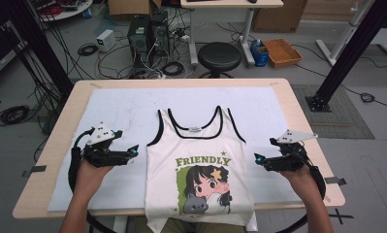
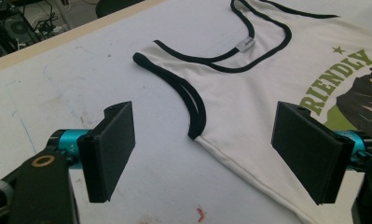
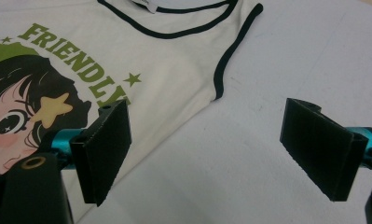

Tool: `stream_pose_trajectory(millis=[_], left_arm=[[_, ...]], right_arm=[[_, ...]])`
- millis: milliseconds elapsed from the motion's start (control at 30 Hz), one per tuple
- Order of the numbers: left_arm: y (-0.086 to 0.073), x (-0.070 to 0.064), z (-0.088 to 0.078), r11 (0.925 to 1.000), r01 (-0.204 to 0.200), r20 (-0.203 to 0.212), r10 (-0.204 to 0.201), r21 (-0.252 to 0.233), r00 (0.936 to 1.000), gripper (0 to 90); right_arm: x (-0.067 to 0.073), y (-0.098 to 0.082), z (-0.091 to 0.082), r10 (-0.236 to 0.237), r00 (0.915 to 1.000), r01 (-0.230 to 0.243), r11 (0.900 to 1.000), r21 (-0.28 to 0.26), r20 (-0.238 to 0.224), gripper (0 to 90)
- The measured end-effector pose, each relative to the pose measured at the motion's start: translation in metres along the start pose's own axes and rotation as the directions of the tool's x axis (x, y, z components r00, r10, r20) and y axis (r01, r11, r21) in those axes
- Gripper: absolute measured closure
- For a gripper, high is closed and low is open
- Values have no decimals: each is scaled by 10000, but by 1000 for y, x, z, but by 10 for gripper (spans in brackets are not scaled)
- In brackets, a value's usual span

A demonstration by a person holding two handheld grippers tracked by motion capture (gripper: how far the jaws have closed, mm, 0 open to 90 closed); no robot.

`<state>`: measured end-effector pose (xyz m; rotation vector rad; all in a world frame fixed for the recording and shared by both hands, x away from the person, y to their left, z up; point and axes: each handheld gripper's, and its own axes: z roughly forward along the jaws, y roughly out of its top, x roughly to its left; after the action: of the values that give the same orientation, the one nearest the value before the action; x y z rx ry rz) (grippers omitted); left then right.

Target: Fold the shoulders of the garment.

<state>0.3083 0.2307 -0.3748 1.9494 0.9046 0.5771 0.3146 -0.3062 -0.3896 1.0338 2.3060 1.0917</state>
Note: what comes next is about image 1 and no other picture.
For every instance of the white printed tank top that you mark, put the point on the white printed tank top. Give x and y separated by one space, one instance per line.
197 152

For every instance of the white desk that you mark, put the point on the white desk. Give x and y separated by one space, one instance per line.
233 3

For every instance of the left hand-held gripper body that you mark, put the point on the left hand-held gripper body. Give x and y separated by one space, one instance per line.
99 155

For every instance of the small cardboard box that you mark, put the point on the small cardboard box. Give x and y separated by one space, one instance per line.
129 6

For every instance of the round white table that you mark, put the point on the round white table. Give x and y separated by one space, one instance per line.
68 8

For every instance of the black tape cross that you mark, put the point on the black tape cross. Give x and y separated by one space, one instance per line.
340 216

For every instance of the grey floor mat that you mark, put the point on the grey floor mat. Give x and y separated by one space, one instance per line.
339 123

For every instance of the white stand leg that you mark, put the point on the white stand leg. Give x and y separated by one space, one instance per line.
343 35

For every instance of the black tape strip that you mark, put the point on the black tape strip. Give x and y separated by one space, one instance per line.
335 181
36 170

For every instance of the person's left hand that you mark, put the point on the person's left hand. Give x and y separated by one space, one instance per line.
89 178

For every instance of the large cardboard box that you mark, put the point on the large cardboard box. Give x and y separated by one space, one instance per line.
278 16

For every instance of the white table mat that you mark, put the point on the white table mat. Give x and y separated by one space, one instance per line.
126 110

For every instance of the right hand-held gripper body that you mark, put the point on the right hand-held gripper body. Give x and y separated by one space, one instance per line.
289 160

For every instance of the black metal stand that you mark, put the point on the black metal stand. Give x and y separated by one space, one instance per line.
42 48
352 51

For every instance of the small white device box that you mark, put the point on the small white device box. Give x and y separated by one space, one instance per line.
105 40

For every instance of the black computer tower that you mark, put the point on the black computer tower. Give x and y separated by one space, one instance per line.
138 42
160 32

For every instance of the person's khaki pants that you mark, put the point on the person's khaki pants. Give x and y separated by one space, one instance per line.
178 226

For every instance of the person's right hand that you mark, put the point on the person's right hand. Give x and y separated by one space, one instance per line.
301 181

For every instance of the black round stool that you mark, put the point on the black round stool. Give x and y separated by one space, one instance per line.
219 56

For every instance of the blue box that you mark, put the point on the blue box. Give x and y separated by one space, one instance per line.
259 55

